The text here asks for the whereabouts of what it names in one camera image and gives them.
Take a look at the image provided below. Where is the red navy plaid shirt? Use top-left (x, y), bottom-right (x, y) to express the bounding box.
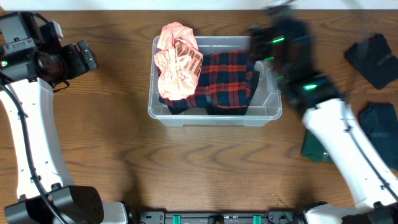
top-left (159, 50), bottom-right (259, 109)

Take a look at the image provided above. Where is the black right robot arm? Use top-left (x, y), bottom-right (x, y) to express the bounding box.
top-left (249, 2), bottom-right (397, 223)

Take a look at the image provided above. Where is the dark navy cloth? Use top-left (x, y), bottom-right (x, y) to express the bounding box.
top-left (359, 103), bottom-right (398, 170)

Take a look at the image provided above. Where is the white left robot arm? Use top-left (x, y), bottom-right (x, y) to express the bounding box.
top-left (1, 12), bottom-right (129, 223)

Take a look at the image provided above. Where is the black garment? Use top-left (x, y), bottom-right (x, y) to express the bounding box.
top-left (159, 70), bottom-right (259, 116)

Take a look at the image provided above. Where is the dark green shirt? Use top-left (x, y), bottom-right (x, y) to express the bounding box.
top-left (302, 129), bottom-right (333, 163)

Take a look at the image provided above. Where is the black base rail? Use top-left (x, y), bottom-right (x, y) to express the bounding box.
top-left (139, 210), bottom-right (306, 224)

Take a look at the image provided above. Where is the pink printed shirt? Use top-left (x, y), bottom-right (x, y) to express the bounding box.
top-left (154, 22), bottom-right (203, 101)

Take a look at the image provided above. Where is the black cloth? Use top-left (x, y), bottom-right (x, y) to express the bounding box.
top-left (344, 34), bottom-right (397, 90)

